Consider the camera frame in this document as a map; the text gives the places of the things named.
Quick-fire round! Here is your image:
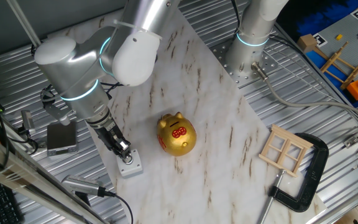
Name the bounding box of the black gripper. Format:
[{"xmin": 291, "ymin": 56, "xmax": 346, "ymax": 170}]
[{"xmin": 94, "ymin": 119, "xmax": 133, "ymax": 163}]

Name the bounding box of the golden piggy bank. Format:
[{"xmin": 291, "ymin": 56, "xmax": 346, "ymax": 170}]
[{"xmin": 156, "ymin": 111, "xmax": 198, "ymax": 157}]

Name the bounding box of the grey push button box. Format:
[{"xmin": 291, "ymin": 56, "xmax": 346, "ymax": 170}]
[{"xmin": 116, "ymin": 149, "xmax": 144, "ymax": 179}]

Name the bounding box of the marble pattern mat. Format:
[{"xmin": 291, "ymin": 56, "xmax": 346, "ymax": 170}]
[{"xmin": 47, "ymin": 0, "xmax": 328, "ymax": 224}]

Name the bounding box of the thin grey metal rod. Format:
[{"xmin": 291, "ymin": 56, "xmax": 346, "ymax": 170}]
[{"xmin": 6, "ymin": 0, "xmax": 42, "ymax": 48}]

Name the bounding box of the black C-clamp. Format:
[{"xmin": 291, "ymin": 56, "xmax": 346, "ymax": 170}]
[{"xmin": 257, "ymin": 133, "xmax": 330, "ymax": 224}]

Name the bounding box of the wooden block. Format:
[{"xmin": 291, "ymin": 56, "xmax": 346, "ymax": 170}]
[{"xmin": 296, "ymin": 33, "xmax": 318, "ymax": 54}]

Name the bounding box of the blue board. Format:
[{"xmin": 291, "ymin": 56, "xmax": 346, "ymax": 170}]
[{"xmin": 305, "ymin": 49, "xmax": 358, "ymax": 108}]

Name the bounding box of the small wooden rack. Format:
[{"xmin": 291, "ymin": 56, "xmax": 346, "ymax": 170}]
[{"xmin": 319, "ymin": 40, "xmax": 358, "ymax": 91}]

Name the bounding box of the blue spiky foam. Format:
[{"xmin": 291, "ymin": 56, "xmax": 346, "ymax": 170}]
[{"xmin": 296, "ymin": 0, "xmax": 358, "ymax": 37}]

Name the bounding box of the grey studded baseplate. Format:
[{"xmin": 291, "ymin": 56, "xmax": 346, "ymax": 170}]
[{"xmin": 305, "ymin": 9, "xmax": 358, "ymax": 94}]

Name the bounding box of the black camera cable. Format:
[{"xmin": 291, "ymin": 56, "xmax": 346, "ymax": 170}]
[{"xmin": 104, "ymin": 190, "xmax": 134, "ymax": 224}]

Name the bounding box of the silver ribbed camera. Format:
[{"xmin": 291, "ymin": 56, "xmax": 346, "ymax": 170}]
[{"xmin": 61, "ymin": 174, "xmax": 107, "ymax": 206}]

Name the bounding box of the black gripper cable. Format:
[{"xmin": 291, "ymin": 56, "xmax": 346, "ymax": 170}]
[{"xmin": 99, "ymin": 54, "xmax": 158, "ymax": 100}]

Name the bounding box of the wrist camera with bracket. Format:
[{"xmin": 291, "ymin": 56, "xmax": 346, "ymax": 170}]
[{"xmin": 40, "ymin": 85, "xmax": 76, "ymax": 126}]

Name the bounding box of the small grey camera on mount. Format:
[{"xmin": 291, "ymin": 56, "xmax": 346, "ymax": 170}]
[{"xmin": 17, "ymin": 109, "xmax": 40, "ymax": 156}]

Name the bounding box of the aluminium frame beam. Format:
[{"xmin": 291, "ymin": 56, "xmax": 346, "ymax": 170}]
[{"xmin": 0, "ymin": 127, "xmax": 105, "ymax": 224}]

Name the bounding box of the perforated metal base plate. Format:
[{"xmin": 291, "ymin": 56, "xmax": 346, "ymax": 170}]
[{"xmin": 211, "ymin": 37, "xmax": 279, "ymax": 90}]

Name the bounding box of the wooden window frame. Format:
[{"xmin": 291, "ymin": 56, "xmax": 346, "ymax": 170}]
[{"xmin": 258, "ymin": 123, "xmax": 314, "ymax": 178}]

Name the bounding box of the grey cable with metal plug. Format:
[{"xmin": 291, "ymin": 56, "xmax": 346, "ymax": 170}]
[{"xmin": 250, "ymin": 61, "xmax": 358, "ymax": 124}]

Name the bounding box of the black arm base cable bundle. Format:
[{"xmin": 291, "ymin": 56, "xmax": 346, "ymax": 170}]
[{"xmin": 232, "ymin": 0, "xmax": 241, "ymax": 35}]

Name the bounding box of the small metal bracket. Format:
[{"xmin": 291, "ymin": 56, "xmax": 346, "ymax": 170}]
[{"xmin": 342, "ymin": 135, "xmax": 358, "ymax": 149}]

